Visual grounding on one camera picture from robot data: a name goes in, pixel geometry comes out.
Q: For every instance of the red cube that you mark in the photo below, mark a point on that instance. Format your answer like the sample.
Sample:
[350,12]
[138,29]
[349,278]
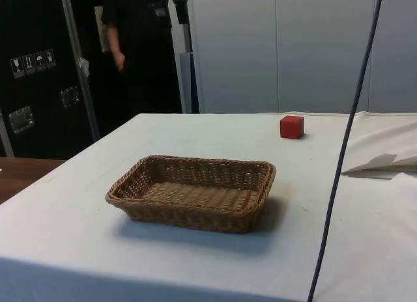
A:
[291,128]

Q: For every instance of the pale locker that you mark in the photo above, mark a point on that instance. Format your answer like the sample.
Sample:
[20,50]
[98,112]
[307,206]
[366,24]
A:
[234,54]
[322,51]
[395,51]

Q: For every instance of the black cabinet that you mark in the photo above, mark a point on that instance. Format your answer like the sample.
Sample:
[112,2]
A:
[39,32]

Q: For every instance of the person in dark clothes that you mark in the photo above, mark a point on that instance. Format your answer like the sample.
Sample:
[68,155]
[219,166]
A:
[143,54]

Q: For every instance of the brown wicker basket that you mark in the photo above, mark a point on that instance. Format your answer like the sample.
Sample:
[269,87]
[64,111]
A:
[195,194]

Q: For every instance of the grey metal pole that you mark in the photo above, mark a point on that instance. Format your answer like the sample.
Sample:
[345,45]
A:
[186,38]

